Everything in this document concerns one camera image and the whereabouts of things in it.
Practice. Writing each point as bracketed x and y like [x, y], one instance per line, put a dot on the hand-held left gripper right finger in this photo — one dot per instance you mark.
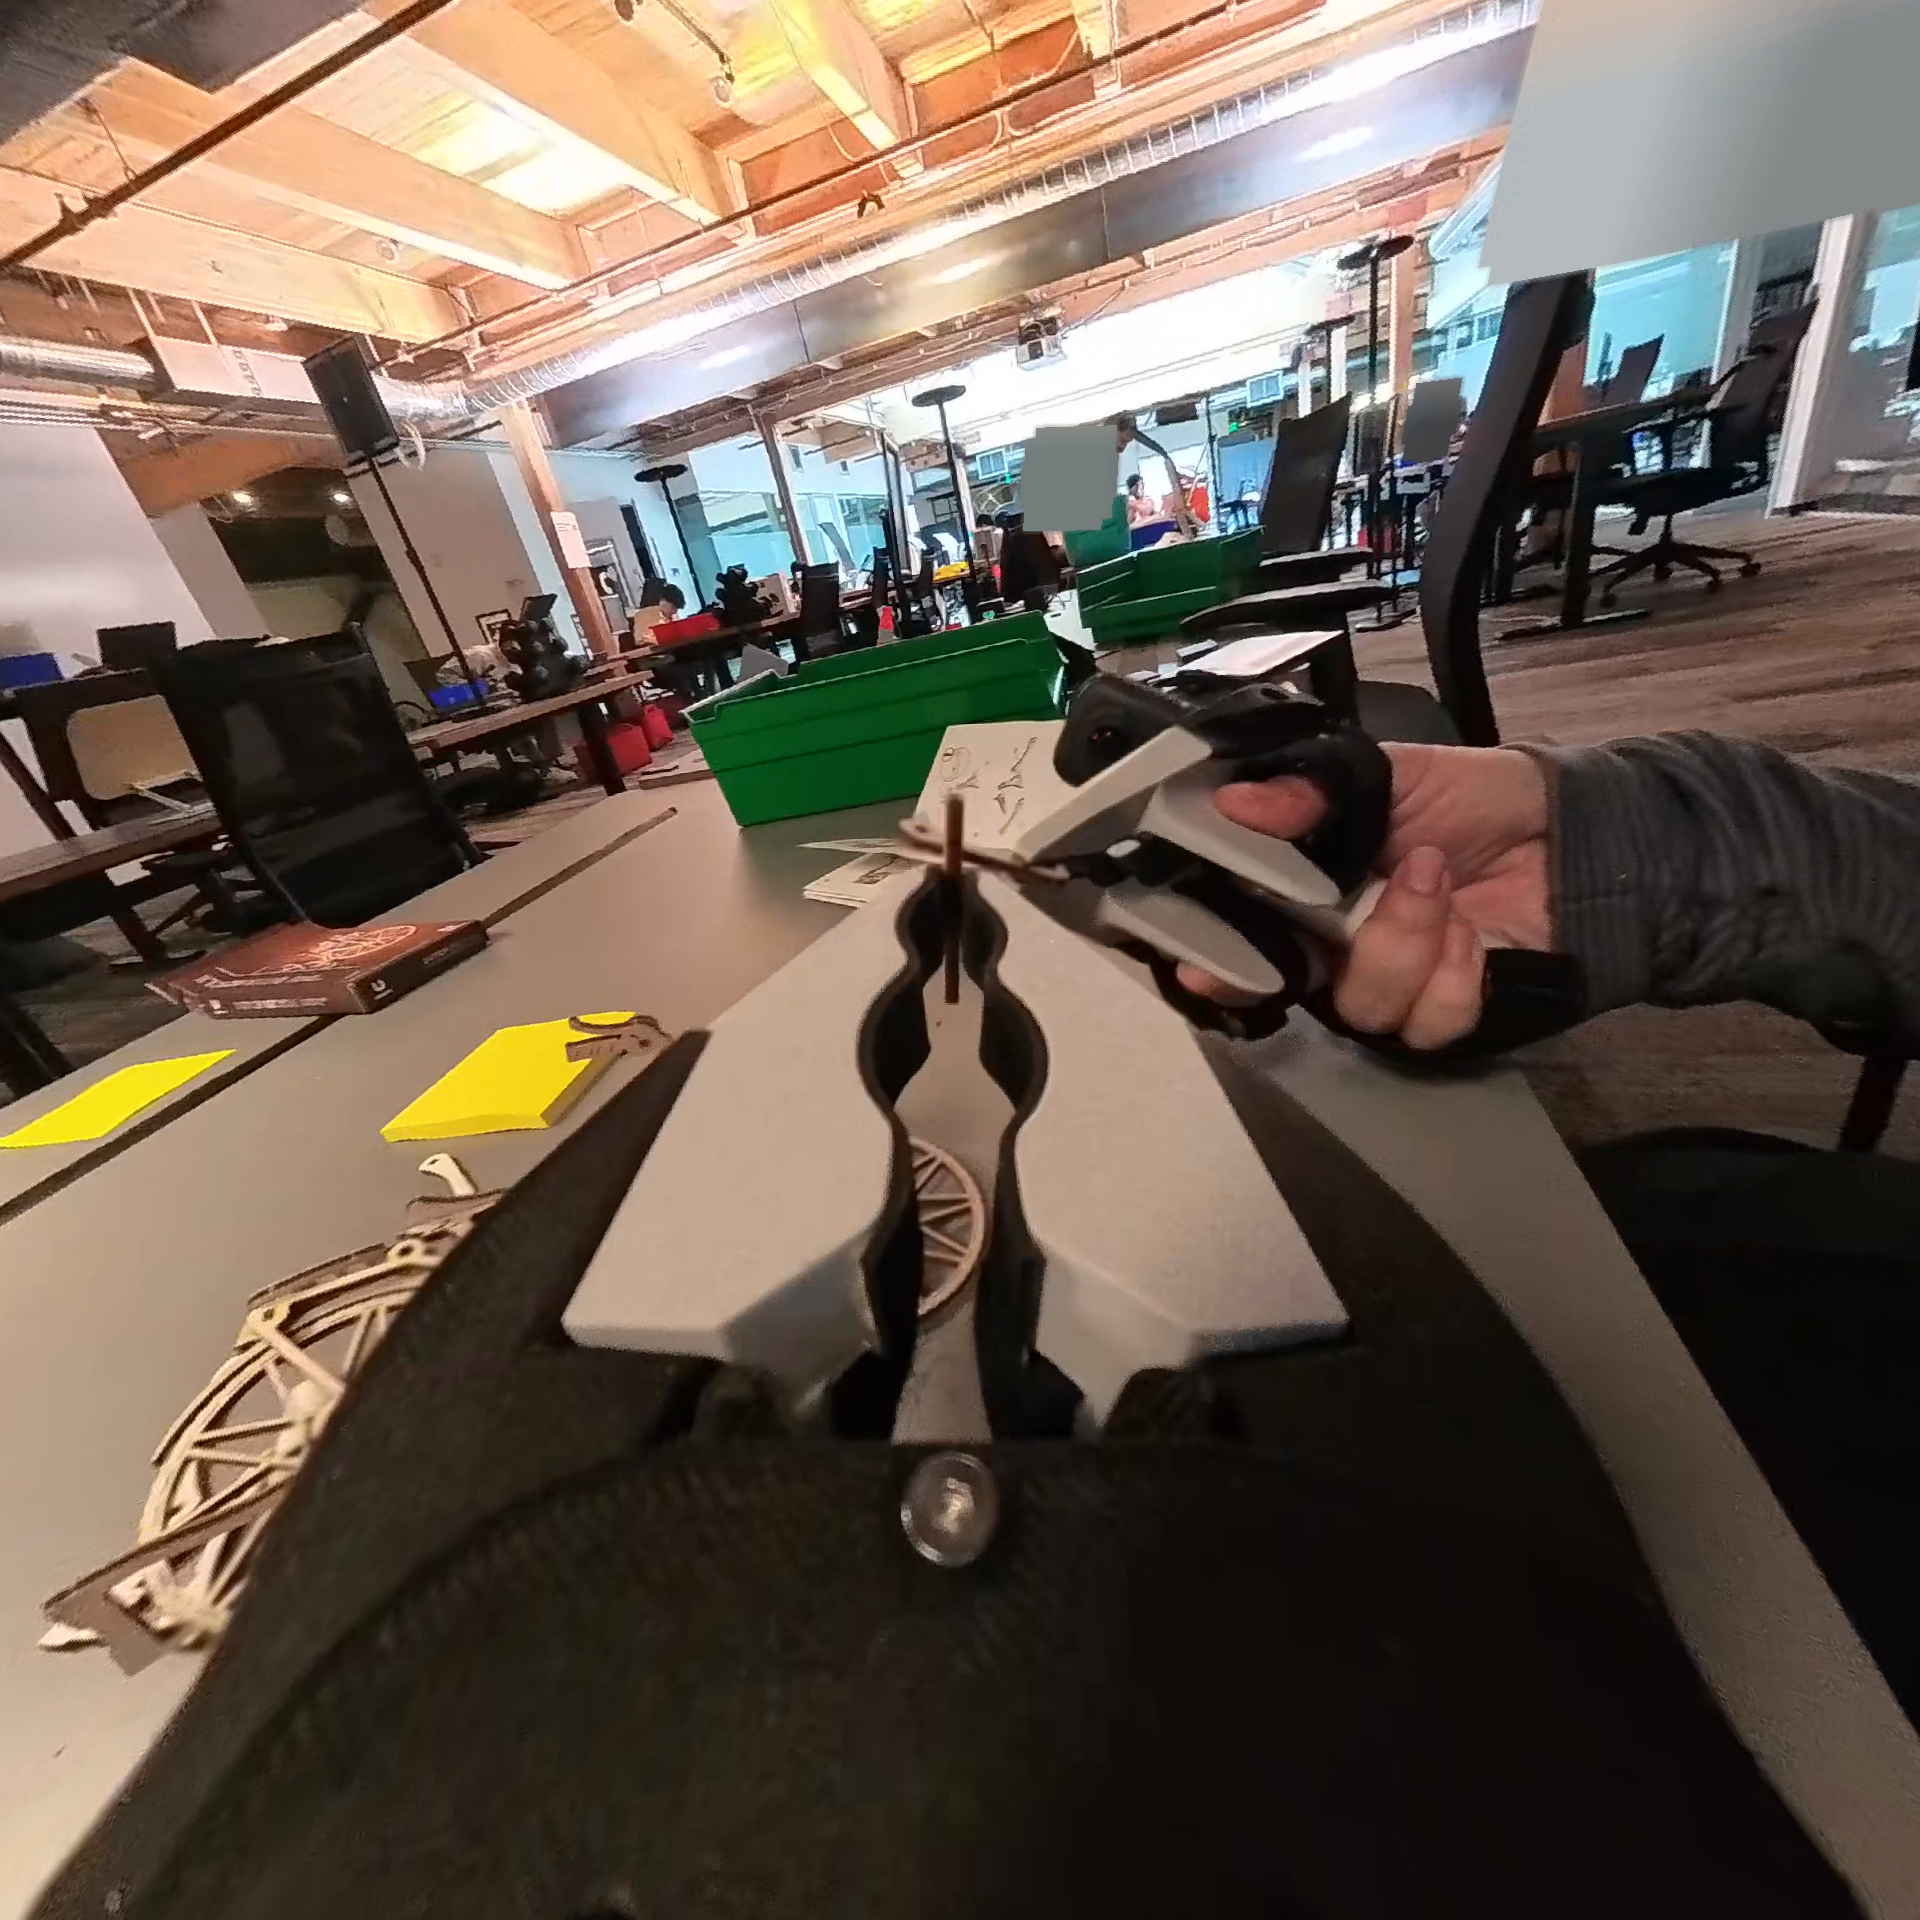
[1170, 1189]

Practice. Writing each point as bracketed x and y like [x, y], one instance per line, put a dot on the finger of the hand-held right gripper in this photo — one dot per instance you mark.
[1119, 796]
[1201, 937]

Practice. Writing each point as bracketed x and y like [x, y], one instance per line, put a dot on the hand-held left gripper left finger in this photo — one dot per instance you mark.
[722, 1189]

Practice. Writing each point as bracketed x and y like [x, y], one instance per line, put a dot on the small narrow wooden part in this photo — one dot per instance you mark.
[991, 857]

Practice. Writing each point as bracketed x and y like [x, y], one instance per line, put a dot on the slotted wooden part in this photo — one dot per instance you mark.
[953, 931]

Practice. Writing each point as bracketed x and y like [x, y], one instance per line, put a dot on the small flat wooden link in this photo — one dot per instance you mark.
[450, 1172]

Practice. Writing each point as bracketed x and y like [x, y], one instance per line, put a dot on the brown model kit box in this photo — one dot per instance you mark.
[317, 968]

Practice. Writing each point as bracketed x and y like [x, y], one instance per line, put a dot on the wooden bicycle model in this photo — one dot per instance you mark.
[306, 1401]

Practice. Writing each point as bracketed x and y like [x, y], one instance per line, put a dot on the person's right hand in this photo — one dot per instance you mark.
[1463, 854]

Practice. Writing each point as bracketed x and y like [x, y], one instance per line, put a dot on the instruction booklet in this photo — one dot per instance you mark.
[984, 779]

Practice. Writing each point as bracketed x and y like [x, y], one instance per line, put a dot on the small green plastic bin stack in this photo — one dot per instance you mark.
[1170, 585]

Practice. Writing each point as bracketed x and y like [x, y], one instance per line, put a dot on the white paper sheet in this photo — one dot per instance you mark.
[1267, 654]

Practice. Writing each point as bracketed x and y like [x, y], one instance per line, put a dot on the large green plastic bin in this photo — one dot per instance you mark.
[879, 721]

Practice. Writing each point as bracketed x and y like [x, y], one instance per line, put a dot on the yellow sticky note pad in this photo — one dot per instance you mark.
[113, 1099]
[494, 1078]

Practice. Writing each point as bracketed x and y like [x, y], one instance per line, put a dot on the black floor lamp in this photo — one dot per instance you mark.
[942, 395]
[669, 474]

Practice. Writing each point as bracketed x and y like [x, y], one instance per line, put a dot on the ceiling projector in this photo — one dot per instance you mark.
[1043, 341]

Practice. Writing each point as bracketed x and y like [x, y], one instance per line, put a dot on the black ball cluster stand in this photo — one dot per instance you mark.
[744, 594]
[539, 645]

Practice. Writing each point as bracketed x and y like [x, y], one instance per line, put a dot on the black office chair with armrests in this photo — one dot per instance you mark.
[1501, 493]

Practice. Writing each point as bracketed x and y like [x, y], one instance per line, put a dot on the black mesh office chair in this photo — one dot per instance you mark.
[317, 779]

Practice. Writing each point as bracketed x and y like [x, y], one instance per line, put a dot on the person's legs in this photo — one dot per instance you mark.
[1755, 1349]

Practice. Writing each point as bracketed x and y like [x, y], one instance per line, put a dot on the black swivel office chair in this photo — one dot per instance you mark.
[1711, 450]

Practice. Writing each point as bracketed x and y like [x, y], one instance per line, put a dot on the black chair armrest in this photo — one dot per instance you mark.
[1881, 1102]

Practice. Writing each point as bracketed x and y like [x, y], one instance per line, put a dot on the black speaker on stand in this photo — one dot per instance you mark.
[352, 398]

